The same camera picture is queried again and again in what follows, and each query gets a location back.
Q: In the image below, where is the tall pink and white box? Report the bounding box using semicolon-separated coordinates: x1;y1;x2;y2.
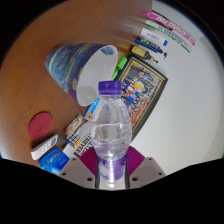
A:
146;10;197;47

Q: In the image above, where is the blue printed paper cup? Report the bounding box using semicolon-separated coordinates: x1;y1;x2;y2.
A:
44;42;119;108

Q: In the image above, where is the colourful puzzle cube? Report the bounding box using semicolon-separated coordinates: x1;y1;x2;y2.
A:
65;133;82;149

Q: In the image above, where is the clear purple-capped water bottle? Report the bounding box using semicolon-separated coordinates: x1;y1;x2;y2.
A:
90;80;133;190

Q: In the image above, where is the blue detergent bottle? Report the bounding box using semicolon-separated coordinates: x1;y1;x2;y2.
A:
38;147;71;176

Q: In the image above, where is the white paper gift bag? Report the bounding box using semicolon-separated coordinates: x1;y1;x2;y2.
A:
63;123;96;159

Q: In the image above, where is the framed group picture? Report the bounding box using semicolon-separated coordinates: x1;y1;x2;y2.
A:
114;54;169;141

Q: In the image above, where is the flat round red coaster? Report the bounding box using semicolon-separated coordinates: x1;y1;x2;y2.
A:
27;111;54;141

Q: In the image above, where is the dark brown glass bottle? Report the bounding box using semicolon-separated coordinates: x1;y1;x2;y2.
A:
129;44;159;64

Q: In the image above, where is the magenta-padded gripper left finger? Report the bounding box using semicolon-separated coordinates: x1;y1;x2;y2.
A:
58;146;100;190

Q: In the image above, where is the white remote control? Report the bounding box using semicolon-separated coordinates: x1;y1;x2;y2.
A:
30;133;59;161

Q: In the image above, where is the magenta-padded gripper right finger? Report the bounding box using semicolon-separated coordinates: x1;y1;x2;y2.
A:
125;145;167;190

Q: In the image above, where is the white bottle with blue cap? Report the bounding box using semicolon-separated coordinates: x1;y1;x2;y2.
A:
139;27;169;47

